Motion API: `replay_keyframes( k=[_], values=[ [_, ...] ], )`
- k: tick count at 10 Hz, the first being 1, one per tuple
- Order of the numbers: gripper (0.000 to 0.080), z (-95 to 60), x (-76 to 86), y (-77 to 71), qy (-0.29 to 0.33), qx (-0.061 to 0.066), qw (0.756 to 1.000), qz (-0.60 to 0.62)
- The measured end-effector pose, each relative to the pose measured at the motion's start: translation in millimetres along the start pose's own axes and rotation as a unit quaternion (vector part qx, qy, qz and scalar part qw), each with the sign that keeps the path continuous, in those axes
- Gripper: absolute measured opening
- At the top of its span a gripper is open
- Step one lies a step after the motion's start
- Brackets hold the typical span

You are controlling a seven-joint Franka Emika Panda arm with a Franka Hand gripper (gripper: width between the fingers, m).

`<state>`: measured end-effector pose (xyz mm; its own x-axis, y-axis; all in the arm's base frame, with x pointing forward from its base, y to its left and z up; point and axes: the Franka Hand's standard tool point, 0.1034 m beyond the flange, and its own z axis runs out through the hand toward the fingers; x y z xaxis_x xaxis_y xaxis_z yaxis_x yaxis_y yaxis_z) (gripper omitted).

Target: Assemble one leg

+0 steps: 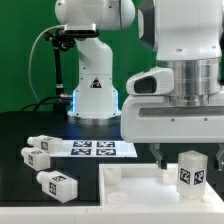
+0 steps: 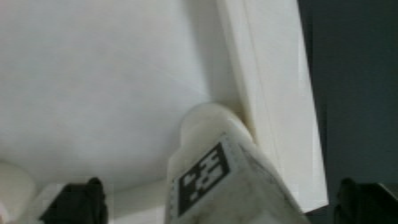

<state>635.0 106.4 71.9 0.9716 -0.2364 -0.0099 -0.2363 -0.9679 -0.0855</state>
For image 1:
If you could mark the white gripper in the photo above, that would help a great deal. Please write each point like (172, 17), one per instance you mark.
(150, 119)

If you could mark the white square tabletop tray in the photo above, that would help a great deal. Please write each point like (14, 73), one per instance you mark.
(147, 185)

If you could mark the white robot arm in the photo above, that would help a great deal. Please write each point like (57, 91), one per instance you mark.
(174, 93)

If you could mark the white L-shaped fence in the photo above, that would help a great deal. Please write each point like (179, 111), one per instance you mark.
(114, 213)

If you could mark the white marker sheet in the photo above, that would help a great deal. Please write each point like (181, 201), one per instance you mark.
(96, 148)

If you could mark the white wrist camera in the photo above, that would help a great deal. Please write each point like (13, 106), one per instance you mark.
(156, 81)

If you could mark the black camera stand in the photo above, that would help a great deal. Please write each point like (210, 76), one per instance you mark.
(62, 41)

